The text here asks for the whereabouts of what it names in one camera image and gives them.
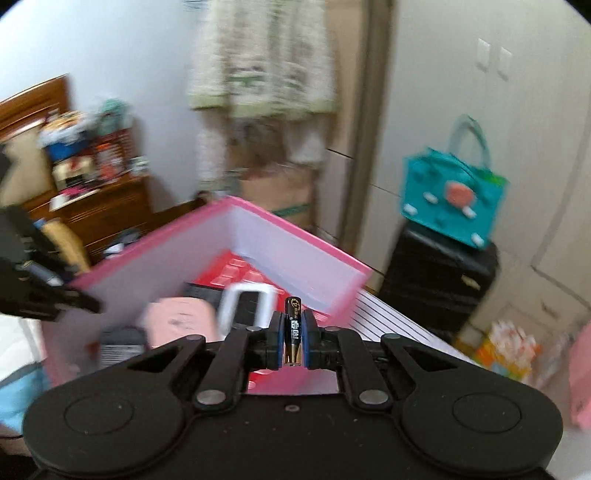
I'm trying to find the white black pocket router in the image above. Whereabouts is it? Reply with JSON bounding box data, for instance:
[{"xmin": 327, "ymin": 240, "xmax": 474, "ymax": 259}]
[{"xmin": 217, "ymin": 282, "xmax": 279, "ymax": 335}]

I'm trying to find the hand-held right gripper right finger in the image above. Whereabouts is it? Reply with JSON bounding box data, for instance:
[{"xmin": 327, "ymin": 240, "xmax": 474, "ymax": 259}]
[{"xmin": 302, "ymin": 311, "xmax": 458, "ymax": 413}]

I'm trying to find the colourful snack packet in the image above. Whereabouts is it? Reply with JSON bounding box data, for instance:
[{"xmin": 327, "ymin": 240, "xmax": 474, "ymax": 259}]
[{"xmin": 475, "ymin": 320, "xmax": 543, "ymax": 383}]

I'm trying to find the striped white cloth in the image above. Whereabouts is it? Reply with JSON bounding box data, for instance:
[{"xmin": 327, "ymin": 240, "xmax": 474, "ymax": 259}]
[{"xmin": 348, "ymin": 286, "xmax": 490, "ymax": 372}]

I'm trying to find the black suitcase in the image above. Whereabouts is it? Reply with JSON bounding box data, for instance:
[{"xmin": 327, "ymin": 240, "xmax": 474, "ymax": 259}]
[{"xmin": 378, "ymin": 226, "xmax": 501, "ymax": 344}]

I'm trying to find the white green quilted cloth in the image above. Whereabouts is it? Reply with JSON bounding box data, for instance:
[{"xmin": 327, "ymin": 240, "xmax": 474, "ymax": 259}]
[{"xmin": 185, "ymin": 0, "xmax": 339, "ymax": 121}]

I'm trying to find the pink case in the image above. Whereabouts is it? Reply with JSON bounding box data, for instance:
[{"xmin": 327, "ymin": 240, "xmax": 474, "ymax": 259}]
[{"xmin": 141, "ymin": 296, "xmax": 220, "ymax": 349}]

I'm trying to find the black gold cylindrical battery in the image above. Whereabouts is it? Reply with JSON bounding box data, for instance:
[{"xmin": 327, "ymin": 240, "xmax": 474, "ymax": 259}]
[{"xmin": 283, "ymin": 296, "xmax": 304, "ymax": 367}]

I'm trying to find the pink bag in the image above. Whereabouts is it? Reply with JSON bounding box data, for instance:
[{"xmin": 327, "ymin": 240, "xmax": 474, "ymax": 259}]
[{"xmin": 567, "ymin": 323, "xmax": 591, "ymax": 431}]

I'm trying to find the white wardrobe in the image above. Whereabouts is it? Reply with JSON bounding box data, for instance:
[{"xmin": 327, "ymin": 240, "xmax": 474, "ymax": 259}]
[{"xmin": 392, "ymin": 0, "xmax": 591, "ymax": 352}]

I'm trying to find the wooden cabinet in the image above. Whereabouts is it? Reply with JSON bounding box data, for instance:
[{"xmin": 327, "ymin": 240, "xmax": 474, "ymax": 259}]
[{"xmin": 0, "ymin": 75, "xmax": 155, "ymax": 268}]

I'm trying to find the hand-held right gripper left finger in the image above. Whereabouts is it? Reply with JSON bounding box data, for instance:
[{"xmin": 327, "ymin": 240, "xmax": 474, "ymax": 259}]
[{"xmin": 126, "ymin": 312, "xmax": 284, "ymax": 413}]

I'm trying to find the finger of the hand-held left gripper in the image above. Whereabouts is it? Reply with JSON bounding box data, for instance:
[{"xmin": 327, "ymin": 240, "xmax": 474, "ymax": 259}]
[{"xmin": 28, "ymin": 258, "xmax": 103, "ymax": 315}]

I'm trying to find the pink storage box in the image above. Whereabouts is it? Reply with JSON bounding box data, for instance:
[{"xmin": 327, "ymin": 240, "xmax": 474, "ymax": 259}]
[{"xmin": 41, "ymin": 196, "xmax": 376, "ymax": 397}]

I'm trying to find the light blue cloth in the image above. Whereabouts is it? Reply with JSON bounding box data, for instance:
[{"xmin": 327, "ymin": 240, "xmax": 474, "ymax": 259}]
[{"xmin": 0, "ymin": 362, "xmax": 52, "ymax": 437}]

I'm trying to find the dark bottle cap item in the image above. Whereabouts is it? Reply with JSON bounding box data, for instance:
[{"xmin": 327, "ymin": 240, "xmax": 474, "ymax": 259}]
[{"xmin": 98, "ymin": 326, "xmax": 147, "ymax": 372}]

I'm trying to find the teal felt bag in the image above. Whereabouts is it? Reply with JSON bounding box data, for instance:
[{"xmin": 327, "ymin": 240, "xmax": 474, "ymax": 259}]
[{"xmin": 401, "ymin": 114, "xmax": 509, "ymax": 251}]

